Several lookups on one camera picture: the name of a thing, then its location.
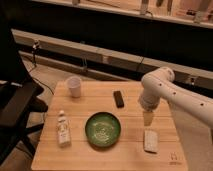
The black rectangular block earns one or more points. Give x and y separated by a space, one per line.
118 99

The white sponge block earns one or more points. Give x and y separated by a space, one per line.
150 141

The black office chair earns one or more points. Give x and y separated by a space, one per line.
18 95

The green ceramic bowl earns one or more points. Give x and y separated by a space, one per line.
102 129

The white paper cup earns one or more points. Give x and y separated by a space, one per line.
74 86

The small white bottle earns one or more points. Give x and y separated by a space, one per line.
63 130

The beige pusher end effector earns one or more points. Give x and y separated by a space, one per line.
148 117

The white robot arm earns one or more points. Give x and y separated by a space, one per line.
159 84

